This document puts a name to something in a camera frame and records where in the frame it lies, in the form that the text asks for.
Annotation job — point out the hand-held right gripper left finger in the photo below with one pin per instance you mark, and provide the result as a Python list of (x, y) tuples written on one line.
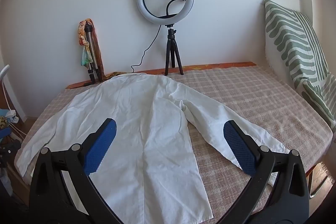
[(101, 145)]

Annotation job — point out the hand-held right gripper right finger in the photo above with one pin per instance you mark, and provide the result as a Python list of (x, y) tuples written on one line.
[(239, 150)]

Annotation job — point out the white long-sleeved shirt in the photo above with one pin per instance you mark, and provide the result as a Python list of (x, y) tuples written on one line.
[(147, 121)]

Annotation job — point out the beige plaid blanket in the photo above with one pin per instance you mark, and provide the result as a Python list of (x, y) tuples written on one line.
[(236, 87)]

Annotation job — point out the orange bed sheet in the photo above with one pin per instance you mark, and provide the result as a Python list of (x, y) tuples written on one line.
[(223, 65)]

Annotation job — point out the white power strip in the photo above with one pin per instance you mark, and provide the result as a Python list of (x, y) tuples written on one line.
[(11, 115)]

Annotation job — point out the leopard print cloth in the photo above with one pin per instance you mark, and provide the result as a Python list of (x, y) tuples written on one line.
[(4, 124)]

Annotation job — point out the colourful patterned scarf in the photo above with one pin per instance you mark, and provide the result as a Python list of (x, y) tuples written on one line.
[(81, 35)]

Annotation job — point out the small black tripod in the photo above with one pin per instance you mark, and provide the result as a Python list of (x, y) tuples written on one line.
[(170, 48)]

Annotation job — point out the green striped pillow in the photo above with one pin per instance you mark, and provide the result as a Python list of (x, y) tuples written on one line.
[(288, 37)]

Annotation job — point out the black gooseneck phone holder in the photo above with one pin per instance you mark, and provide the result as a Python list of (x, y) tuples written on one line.
[(172, 2)]

